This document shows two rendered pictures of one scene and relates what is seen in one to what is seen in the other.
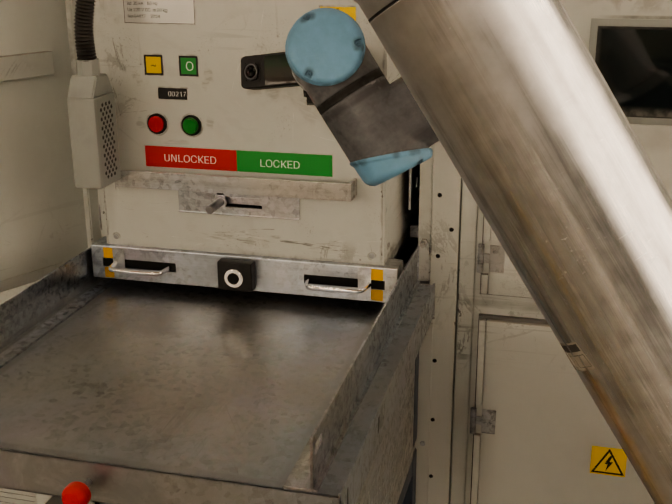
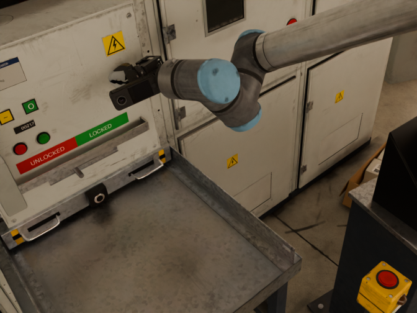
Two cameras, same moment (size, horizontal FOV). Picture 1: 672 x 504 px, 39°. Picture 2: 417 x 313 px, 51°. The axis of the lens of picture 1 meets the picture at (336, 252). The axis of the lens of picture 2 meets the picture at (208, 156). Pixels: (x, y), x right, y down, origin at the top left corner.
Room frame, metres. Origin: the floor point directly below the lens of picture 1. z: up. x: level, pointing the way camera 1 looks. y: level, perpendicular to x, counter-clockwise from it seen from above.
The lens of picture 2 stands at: (0.65, 0.64, 1.80)
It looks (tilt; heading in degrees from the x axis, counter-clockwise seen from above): 41 degrees down; 311
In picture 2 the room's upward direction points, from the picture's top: 5 degrees counter-clockwise
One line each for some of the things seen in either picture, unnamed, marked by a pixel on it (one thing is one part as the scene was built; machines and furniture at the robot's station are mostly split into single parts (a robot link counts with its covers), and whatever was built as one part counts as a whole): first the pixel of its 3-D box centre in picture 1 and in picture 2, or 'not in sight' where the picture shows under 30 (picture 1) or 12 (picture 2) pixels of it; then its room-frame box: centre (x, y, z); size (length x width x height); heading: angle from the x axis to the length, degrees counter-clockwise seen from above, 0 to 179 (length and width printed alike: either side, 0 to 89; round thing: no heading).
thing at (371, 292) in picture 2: not in sight; (383, 291); (0.71, -0.02, 0.85); 0.08 x 0.08 x 0.10; 76
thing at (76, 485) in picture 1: (80, 491); not in sight; (0.97, 0.30, 0.82); 0.04 x 0.03 x 0.03; 166
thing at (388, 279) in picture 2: not in sight; (386, 280); (0.71, -0.02, 0.90); 0.04 x 0.04 x 0.02
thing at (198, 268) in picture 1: (243, 268); (91, 189); (1.53, 0.16, 0.90); 0.54 x 0.05 x 0.06; 76
